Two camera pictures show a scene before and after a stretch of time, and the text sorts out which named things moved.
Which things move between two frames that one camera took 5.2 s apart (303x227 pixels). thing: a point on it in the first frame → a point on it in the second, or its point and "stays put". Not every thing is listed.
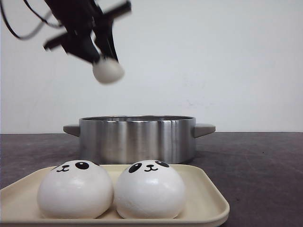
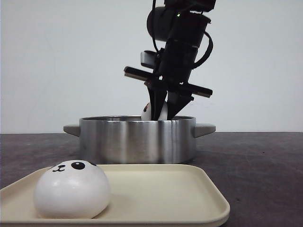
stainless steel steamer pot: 128,139 stays put
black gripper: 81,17 → 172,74
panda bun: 76,189 stays put
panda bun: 149,189 → 146,114
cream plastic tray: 203,206 stays put
